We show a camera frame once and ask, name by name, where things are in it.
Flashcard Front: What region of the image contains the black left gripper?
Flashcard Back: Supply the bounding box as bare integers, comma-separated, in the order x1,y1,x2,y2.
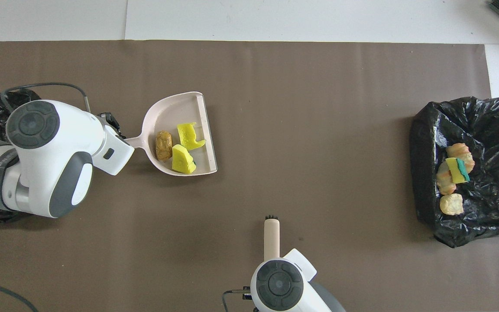
97,112,125,140

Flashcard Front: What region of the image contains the beige plastic dustpan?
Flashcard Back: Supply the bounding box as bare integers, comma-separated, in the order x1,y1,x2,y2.
125,91,218,177

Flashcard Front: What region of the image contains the beige handled black bristle brush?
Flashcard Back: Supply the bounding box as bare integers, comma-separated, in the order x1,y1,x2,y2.
264,215,280,260

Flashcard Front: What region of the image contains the notched yellow sponge piece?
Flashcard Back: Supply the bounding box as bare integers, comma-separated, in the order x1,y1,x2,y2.
177,122,207,151

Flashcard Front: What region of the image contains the wedge yellow sponge piece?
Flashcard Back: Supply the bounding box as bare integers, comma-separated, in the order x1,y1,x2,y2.
172,144,197,175

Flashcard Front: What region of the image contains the striped croissant piece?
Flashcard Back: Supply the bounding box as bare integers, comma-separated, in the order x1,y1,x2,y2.
440,193,465,216
436,161,457,195
446,143,475,172

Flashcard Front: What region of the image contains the yellow sponge green backing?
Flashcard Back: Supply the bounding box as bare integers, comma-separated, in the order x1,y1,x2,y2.
445,157,471,184

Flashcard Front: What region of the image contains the crumpled open black bag bin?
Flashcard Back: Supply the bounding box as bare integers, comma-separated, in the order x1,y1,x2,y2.
409,96,499,249

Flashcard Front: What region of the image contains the brown paper table mat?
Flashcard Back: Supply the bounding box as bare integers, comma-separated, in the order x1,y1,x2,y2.
0,40,499,312

